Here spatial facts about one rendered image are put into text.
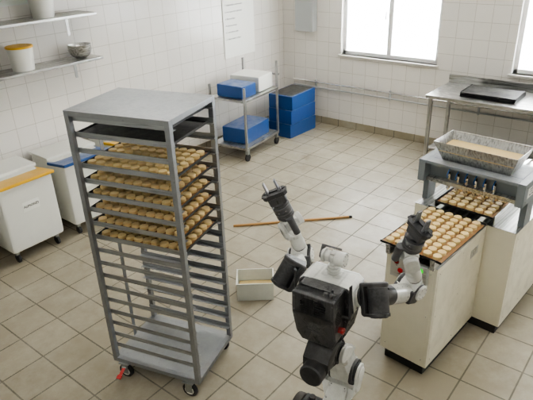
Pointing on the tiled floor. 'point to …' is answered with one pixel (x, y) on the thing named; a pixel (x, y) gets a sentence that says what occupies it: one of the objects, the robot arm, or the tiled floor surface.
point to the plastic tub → (254, 284)
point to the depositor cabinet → (497, 265)
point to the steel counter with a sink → (450, 94)
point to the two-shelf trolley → (246, 117)
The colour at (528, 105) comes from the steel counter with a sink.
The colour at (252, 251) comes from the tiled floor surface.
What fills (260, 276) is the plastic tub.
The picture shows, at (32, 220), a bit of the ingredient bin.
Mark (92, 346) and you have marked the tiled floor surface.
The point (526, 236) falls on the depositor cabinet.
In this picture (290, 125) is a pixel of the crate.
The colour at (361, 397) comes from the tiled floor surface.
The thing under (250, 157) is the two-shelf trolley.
